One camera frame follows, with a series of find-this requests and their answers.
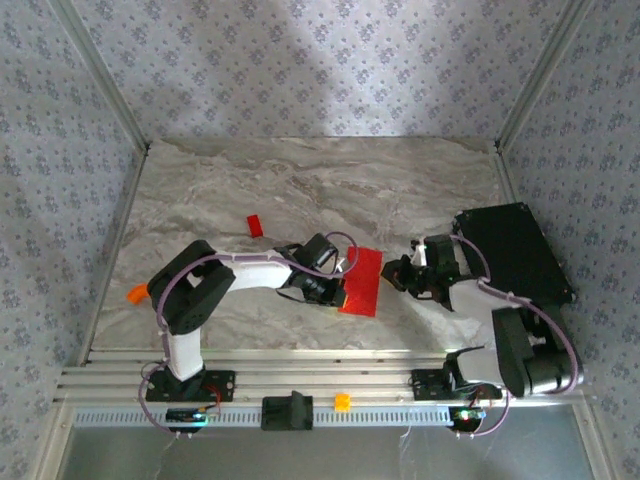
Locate red paper sheet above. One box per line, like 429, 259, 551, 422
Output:
338, 245, 385, 318

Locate black flat case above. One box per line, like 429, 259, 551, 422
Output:
452, 202, 575, 306

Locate right controller board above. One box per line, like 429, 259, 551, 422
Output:
448, 406, 487, 432

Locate controller board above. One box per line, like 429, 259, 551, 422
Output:
448, 406, 487, 432
166, 407, 221, 427

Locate left controller board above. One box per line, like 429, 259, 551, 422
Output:
166, 407, 221, 427

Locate aluminium rail frame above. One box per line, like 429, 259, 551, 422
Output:
52, 347, 591, 407

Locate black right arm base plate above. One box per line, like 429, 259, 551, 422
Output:
411, 368, 504, 401

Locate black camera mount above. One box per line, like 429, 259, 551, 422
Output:
261, 389, 315, 432

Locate grey slotted cable duct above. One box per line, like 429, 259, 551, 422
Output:
73, 405, 454, 429

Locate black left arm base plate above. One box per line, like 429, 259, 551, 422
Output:
145, 368, 236, 403

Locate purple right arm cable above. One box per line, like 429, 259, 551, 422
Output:
452, 233, 584, 440

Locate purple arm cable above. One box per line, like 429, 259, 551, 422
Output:
138, 230, 360, 441
452, 233, 584, 440

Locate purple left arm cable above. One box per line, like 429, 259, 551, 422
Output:
138, 230, 360, 441

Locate aluminium corner post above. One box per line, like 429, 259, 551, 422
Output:
49, 0, 152, 151
494, 0, 596, 151

